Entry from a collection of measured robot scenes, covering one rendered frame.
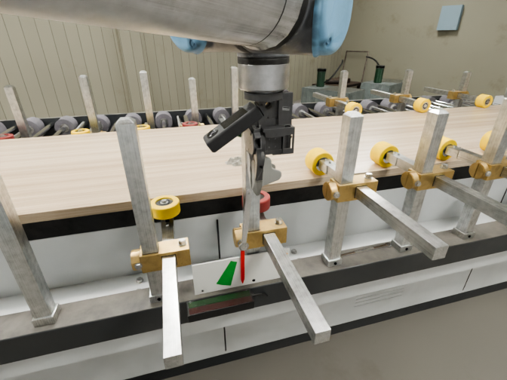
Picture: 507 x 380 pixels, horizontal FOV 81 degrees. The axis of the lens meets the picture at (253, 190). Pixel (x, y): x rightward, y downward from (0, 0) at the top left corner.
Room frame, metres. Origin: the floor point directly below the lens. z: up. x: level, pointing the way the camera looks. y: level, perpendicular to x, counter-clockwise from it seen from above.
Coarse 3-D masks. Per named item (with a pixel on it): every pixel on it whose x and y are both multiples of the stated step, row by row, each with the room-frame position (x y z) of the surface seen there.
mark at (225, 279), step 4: (232, 264) 0.60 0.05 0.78; (236, 264) 0.60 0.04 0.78; (228, 268) 0.60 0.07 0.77; (232, 268) 0.60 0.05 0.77; (224, 272) 0.59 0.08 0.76; (228, 272) 0.60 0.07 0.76; (232, 272) 0.60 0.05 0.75; (224, 276) 0.59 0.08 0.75; (228, 276) 0.60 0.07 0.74; (232, 276) 0.60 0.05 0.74; (220, 280) 0.59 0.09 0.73; (224, 280) 0.59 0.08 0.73; (228, 280) 0.60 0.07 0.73; (220, 284) 0.59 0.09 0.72; (224, 284) 0.59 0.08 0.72; (228, 284) 0.60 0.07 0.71
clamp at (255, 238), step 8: (240, 224) 0.65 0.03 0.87; (264, 224) 0.65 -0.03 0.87; (272, 224) 0.65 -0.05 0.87; (232, 232) 0.65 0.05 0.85; (240, 232) 0.62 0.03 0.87; (248, 232) 0.61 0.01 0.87; (256, 232) 0.62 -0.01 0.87; (264, 232) 0.62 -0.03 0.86; (272, 232) 0.63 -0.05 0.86; (280, 232) 0.63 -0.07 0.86; (248, 240) 0.61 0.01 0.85; (256, 240) 0.62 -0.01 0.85; (280, 240) 0.63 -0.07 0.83; (248, 248) 0.61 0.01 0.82
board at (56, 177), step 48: (0, 144) 1.22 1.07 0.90; (48, 144) 1.22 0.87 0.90; (96, 144) 1.22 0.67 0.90; (144, 144) 1.22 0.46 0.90; (192, 144) 1.22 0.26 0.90; (240, 144) 1.22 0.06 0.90; (336, 144) 1.22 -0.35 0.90; (48, 192) 0.77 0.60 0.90; (96, 192) 0.77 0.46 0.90; (192, 192) 0.77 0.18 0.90; (240, 192) 0.81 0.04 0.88
